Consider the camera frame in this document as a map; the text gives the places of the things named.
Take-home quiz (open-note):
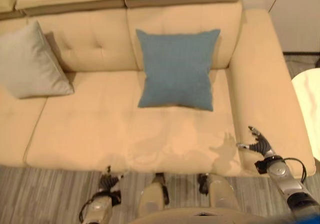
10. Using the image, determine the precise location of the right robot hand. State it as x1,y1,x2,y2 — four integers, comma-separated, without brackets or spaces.
236,125,275,158

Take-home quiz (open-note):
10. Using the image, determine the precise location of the blue square cushion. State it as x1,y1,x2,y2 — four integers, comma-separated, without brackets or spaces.
135,28,221,112

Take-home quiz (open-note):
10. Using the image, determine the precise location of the left silver robot leg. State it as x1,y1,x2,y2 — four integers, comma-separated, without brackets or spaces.
137,172,170,214

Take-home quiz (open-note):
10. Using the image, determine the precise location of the silver robot leg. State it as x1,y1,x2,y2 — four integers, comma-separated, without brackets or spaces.
197,173,240,210
137,172,170,214

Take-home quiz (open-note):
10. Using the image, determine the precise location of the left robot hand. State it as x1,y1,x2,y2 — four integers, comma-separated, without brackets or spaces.
99,165,125,193

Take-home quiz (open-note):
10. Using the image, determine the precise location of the right silver robot leg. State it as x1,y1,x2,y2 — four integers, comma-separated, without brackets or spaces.
197,173,240,210

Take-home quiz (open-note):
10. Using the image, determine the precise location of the cream leather sofa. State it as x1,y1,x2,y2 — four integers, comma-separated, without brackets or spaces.
0,0,316,178

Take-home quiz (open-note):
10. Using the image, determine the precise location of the light grey square cushion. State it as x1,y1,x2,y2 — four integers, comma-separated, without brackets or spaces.
0,20,75,100

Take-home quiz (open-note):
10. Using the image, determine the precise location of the silver robot torso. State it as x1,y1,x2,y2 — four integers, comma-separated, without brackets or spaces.
130,206,298,224

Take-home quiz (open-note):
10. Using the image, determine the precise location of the white round side table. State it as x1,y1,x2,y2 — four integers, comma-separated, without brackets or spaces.
291,67,320,157

